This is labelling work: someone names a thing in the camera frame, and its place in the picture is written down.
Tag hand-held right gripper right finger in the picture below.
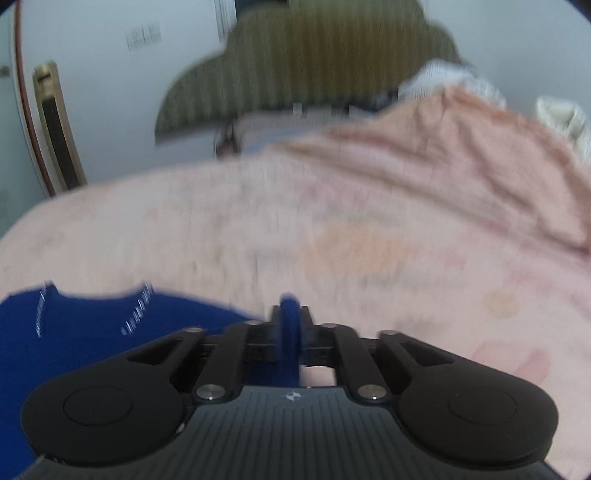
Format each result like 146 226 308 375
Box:
290 294 457 403

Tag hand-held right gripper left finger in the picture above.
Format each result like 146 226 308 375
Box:
126 294 291 403

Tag blue shirt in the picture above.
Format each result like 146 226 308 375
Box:
0 282 302 480

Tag orange quilt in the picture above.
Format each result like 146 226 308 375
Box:
277 87 591 256

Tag olive padded headboard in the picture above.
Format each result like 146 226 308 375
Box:
154 0 472 145

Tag white crumpled cloth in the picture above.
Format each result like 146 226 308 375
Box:
398 59 507 110

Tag gold tower air conditioner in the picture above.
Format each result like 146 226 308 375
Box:
32 61 88 191

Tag cream cloth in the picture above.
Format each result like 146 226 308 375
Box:
534 95 591 163

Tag dark wall picture frame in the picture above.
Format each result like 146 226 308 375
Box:
233 0 291 29

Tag white wall switch plate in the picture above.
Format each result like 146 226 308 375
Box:
126 25 164 52

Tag red-brown wall pipe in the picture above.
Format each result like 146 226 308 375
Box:
12 0 57 198

